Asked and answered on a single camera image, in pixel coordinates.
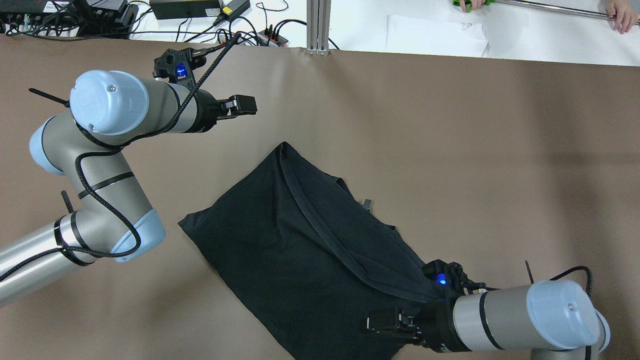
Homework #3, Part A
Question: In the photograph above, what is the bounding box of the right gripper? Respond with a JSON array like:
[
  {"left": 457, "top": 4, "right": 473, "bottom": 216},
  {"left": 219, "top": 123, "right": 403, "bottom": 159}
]
[{"left": 361, "top": 299, "right": 471, "bottom": 353}]

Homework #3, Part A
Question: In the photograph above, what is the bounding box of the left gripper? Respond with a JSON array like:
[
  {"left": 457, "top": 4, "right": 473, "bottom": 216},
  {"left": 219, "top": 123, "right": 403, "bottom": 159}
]
[{"left": 192, "top": 89, "right": 258, "bottom": 133}]

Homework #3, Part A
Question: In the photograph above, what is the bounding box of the black printed t-shirt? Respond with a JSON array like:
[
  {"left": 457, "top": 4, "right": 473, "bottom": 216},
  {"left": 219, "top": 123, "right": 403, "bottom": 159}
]
[{"left": 179, "top": 142, "right": 443, "bottom": 360}]

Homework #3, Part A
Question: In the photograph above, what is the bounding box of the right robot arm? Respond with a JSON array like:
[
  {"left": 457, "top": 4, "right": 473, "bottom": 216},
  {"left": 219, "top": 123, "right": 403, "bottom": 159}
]
[{"left": 359, "top": 279, "right": 611, "bottom": 360}]

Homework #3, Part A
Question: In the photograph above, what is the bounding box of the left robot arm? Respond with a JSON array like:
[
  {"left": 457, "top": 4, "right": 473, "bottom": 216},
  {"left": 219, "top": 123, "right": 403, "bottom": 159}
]
[{"left": 0, "top": 70, "right": 258, "bottom": 306}]

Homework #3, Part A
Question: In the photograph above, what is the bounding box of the person's bare hand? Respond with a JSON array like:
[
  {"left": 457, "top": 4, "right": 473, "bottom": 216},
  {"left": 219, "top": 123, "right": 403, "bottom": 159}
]
[{"left": 603, "top": 0, "right": 639, "bottom": 35}]

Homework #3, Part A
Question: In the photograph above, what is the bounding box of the black power adapter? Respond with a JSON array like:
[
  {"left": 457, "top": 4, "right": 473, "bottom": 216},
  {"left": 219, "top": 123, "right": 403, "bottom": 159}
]
[{"left": 149, "top": 0, "right": 223, "bottom": 20}]

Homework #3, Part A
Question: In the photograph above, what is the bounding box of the green toy object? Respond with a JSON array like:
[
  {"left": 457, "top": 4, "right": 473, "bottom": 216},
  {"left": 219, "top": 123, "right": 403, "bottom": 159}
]
[{"left": 451, "top": 0, "right": 497, "bottom": 14}]

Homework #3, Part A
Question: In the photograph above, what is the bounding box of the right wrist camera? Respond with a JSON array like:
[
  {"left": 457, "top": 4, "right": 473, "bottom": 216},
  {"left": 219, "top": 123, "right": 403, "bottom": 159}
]
[{"left": 422, "top": 259, "right": 489, "bottom": 296}]

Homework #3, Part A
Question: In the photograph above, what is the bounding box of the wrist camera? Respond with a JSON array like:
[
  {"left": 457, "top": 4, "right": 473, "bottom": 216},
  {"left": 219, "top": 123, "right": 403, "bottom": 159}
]
[
  {"left": 151, "top": 47, "right": 207, "bottom": 88},
  {"left": 422, "top": 259, "right": 489, "bottom": 296}
]

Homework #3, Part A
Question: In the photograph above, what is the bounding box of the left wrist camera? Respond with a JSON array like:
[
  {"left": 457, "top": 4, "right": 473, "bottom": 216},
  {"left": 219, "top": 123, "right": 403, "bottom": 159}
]
[{"left": 151, "top": 47, "right": 207, "bottom": 88}]

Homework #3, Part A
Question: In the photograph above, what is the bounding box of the aluminium frame post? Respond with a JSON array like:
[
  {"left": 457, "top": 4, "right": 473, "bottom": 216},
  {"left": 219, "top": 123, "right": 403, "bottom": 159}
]
[{"left": 306, "top": 0, "right": 332, "bottom": 57}]

